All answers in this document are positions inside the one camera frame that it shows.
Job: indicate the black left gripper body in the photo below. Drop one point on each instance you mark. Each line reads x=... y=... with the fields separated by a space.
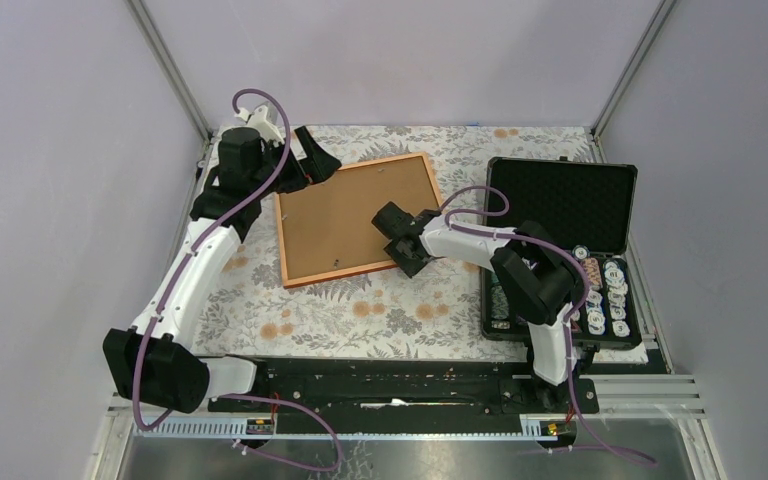
x=290 y=176

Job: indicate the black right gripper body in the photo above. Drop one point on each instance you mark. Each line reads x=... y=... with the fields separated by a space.
x=409 y=266

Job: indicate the orange wooden picture frame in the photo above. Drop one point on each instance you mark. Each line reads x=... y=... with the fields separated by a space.
x=331 y=272

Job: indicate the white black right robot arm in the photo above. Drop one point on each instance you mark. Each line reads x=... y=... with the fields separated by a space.
x=542 y=283

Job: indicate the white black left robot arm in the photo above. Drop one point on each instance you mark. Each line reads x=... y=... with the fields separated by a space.
x=151 y=361

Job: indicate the floral patterned table mat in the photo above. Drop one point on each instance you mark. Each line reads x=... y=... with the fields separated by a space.
x=436 y=315

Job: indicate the black poker chip case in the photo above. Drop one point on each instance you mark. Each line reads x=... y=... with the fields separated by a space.
x=586 y=210

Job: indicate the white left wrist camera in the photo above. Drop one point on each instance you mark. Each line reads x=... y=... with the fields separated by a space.
x=263 y=119

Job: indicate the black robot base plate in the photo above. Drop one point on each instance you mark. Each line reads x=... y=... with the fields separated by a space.
x=357 y=396

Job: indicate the aluminium rail frame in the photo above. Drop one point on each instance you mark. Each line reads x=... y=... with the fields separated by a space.
x=604 y=397

